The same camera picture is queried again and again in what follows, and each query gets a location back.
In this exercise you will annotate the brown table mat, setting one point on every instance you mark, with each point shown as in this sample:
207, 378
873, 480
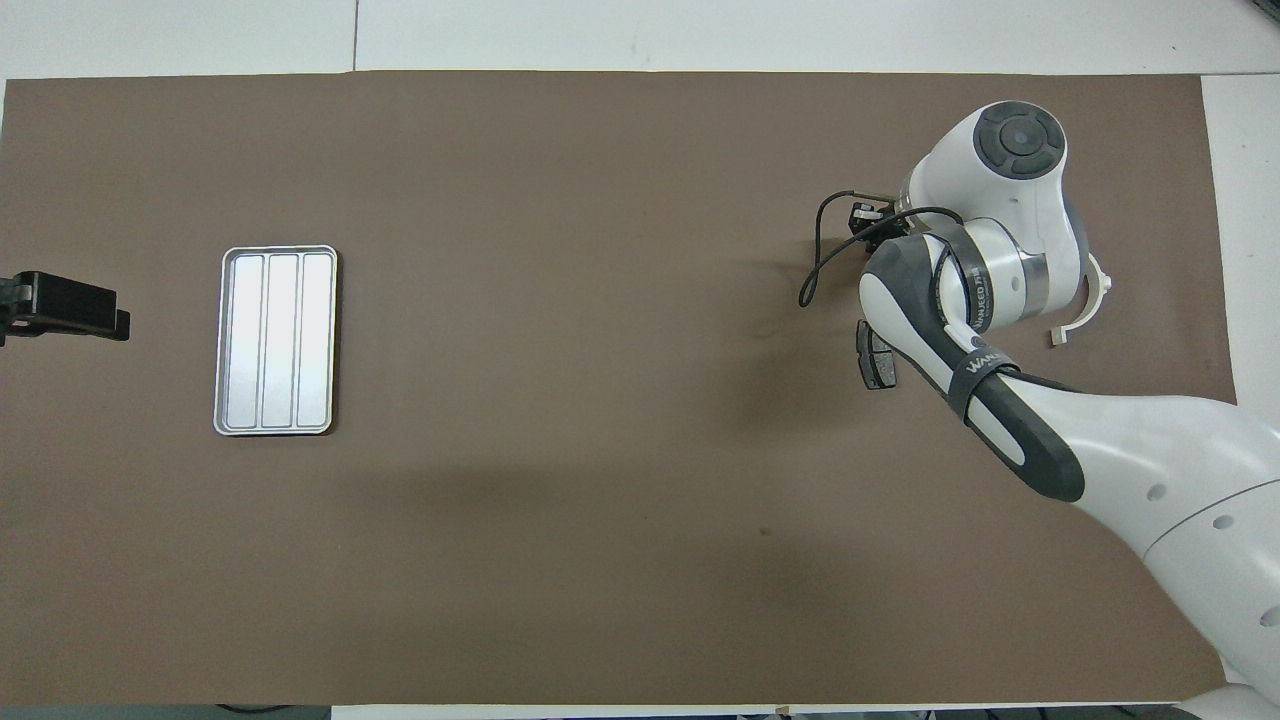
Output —
600, 450

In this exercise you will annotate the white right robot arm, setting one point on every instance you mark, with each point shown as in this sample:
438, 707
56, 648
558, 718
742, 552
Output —
1150, 450

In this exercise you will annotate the short dark grey brake pad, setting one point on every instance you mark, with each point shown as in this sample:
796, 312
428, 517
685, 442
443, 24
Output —
878, 372

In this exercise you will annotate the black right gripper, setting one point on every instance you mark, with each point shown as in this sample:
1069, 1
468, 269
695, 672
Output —
895, 215

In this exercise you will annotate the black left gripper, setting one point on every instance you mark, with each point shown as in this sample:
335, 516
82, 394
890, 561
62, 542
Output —
8, 312

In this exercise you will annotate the silver metal tray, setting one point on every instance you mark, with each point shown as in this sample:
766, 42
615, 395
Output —
275, 340

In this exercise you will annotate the white semicircular plastic bracket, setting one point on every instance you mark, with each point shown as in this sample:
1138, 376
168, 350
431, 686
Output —
1098, 300

